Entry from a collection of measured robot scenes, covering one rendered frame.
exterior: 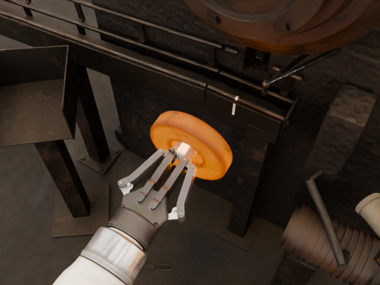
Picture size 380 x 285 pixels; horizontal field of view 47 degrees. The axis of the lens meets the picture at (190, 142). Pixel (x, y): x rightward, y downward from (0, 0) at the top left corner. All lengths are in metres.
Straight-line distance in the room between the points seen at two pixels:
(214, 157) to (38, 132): 0.54
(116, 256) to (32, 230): 1.06
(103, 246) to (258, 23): 0.41
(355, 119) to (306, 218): 0.29
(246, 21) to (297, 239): 0.56
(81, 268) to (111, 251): 0.05
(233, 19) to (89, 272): 0.44
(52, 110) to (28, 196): 0.66
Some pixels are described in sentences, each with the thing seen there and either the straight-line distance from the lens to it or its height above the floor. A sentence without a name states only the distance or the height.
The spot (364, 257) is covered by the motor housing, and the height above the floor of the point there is 0.53.
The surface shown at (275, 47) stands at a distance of 0.85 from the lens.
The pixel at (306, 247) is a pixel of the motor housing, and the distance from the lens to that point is 1.07.
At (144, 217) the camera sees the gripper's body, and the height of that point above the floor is 0.87.
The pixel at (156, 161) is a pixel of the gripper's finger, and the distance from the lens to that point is 0.75.
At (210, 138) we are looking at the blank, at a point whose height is 0.89.
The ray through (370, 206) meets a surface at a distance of 0.95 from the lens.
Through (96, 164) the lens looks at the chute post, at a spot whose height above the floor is 0.01.
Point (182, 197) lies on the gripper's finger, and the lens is 0.71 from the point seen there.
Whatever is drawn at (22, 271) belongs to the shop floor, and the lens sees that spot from 1.66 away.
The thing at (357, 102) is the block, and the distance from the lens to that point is 0.94.
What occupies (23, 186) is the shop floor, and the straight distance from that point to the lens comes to 1.80.
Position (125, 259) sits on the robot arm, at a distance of 0.66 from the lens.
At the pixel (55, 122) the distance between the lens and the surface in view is 1.14.
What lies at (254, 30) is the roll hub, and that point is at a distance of 0.73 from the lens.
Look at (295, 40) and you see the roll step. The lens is 0.80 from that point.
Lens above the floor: 1.48
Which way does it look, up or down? 56 degrees down
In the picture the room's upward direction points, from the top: straight up
